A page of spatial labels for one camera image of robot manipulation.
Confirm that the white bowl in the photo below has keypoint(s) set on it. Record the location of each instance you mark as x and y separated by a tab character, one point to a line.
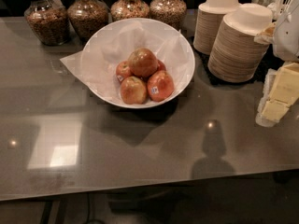
102	41

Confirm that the top red apple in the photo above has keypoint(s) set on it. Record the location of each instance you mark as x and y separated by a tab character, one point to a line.
142	62

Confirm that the front right red apple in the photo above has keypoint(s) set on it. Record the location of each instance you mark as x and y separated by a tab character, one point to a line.
160	86

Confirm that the hidden back red apple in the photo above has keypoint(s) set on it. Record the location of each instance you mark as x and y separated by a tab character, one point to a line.
161	66

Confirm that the front left red apple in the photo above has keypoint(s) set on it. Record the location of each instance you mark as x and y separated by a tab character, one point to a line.
133	91

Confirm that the front paper bowl stack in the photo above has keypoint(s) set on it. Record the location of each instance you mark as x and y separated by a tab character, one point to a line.
249	19

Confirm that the far left cereal jar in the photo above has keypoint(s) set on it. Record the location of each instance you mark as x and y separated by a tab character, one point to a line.
48	20

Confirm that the back paper bowl stack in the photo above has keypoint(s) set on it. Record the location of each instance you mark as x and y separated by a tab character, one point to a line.
209	19

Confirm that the left small red apple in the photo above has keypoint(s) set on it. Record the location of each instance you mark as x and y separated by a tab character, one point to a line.
123	71

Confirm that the paper bowl stack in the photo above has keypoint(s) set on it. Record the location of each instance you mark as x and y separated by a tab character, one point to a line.
249	19
209	19

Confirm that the cereal jar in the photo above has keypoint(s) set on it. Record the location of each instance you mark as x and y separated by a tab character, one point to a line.
127	9
87	17
171	12
48	20

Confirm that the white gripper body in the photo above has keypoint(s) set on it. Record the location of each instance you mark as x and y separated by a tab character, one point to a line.
289	36

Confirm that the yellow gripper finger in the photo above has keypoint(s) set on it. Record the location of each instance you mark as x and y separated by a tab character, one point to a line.
280	92
265	37

